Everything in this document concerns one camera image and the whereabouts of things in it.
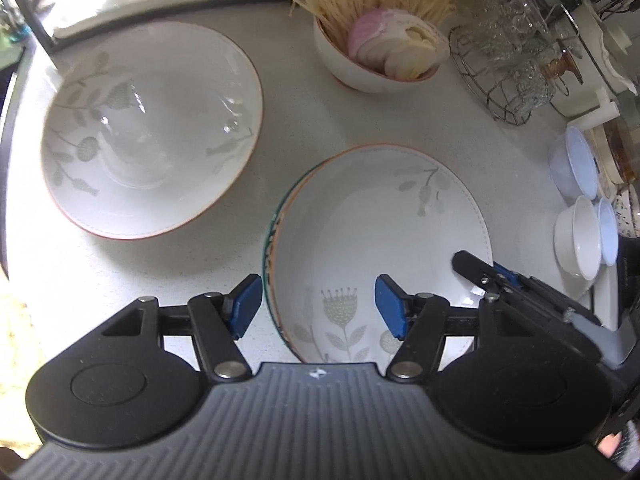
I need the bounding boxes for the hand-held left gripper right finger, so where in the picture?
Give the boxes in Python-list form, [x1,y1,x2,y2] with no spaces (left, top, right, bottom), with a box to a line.
[375,274,551,382]

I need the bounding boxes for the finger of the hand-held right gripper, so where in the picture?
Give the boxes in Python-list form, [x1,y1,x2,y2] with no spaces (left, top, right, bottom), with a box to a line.
[452,250,532,307]

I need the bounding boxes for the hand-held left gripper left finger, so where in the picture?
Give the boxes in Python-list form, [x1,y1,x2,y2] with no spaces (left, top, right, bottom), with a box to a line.
[100,274,263,386]

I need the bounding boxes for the floral ceramic plate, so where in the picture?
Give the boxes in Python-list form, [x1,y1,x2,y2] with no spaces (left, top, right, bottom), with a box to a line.
[270,145,493,365]

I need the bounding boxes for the small white plastic bowl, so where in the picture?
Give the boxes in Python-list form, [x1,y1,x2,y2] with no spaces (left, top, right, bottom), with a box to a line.
[547,125,600,200]

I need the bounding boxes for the person's right hand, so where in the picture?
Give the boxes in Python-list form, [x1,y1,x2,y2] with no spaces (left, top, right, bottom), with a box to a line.
[596,419,640,472]

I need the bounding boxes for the teal rimmed plate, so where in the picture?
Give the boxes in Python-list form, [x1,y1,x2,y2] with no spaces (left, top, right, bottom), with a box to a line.
[261,180,301,361]

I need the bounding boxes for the white flat dish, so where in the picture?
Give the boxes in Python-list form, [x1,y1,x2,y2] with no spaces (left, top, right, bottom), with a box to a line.
[562,262,621,332]

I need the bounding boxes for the small white ceramic bowl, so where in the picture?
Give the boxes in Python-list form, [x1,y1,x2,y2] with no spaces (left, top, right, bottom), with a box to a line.
[553,195,603,281]

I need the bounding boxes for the small bluish white bowl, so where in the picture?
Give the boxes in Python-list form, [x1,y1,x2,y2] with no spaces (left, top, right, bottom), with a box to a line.
[596,197,621,267]

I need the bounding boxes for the speckled cup with tea leaves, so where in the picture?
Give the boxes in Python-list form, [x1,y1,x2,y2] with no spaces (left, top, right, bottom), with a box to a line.
[612,185,640,238]

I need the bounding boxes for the cream kettle base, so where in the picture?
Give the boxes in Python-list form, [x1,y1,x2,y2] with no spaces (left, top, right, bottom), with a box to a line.
[582,122,628,198]

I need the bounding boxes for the glass teapot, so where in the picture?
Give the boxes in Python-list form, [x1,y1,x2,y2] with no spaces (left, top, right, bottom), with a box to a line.
[602,120,640,186]

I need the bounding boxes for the large floral ceramic bowl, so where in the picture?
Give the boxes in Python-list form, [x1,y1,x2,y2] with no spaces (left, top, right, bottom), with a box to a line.
[40,21,264,240]

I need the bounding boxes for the amber glass cup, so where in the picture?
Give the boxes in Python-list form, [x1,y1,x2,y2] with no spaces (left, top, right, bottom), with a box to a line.
[546,50,585,97]

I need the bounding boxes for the pale vegetable slices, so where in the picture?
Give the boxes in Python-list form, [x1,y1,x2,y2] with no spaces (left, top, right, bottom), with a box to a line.
[382,20,451,81]

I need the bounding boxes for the white bowl with pink rim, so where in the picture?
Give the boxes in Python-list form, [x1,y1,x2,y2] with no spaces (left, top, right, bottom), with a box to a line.
[313,15,443,93]

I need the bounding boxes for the white cooking pot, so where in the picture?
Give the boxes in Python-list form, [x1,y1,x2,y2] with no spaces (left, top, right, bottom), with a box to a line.
[567,0,640,131]

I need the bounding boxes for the purple onion slices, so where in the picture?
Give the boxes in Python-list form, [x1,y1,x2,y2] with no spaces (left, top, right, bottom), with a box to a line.
[347,9,416,68]

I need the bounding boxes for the black metal bar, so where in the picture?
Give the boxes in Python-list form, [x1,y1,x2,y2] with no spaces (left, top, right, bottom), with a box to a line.
[0,0,58,61]

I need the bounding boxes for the wire glass rack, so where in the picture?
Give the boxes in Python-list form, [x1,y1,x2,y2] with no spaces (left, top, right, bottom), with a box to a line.
[448,5,586,126]

